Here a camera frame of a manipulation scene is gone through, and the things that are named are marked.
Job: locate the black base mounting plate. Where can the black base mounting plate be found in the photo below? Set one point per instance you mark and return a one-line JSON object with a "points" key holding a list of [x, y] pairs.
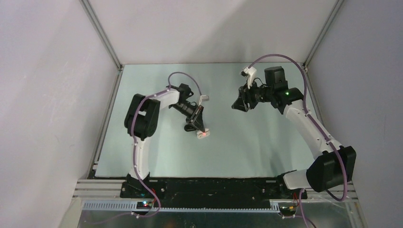
{"points": [[209, 193]]}

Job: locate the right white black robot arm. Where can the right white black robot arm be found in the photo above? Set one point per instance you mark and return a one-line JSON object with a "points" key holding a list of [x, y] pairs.
{"points": [[333, 163]]}

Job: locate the left controller board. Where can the left controller board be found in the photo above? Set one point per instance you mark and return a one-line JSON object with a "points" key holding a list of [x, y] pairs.
{"points": [[144, 205]]}

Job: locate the white earbud charging case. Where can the white earbud charging case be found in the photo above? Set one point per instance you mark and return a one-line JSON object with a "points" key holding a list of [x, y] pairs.
{"points": [[203, 134]]}

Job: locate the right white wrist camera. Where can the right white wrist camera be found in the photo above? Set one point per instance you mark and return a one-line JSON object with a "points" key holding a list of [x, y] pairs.
{"points": [[249, 73]]}

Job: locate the right controller board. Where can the right controller board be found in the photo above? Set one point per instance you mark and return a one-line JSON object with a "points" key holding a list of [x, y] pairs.
{"points": [[288, 211]]}

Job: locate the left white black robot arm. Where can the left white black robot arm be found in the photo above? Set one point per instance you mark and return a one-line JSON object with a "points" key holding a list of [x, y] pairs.
{"points": [[142, 119]]}

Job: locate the controller board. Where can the controller board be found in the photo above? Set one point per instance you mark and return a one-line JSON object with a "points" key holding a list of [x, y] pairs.
{"points": [[144, 205], [288, 211]]}

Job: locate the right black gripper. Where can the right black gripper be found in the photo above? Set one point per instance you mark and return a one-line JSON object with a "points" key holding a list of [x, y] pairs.
{"points": [[244, 96]]}

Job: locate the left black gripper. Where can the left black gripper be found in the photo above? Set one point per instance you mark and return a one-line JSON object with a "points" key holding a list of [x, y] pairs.
{"points": [[196, 118]]}

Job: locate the aluminium frame rail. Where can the aluminium frame rail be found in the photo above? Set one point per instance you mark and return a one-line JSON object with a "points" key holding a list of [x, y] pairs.
{"points": [[105, 194]]}

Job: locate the black earbud charging case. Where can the black earbud charging case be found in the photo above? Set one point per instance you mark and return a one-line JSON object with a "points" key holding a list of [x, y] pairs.
{"points": [[189, 128]]}

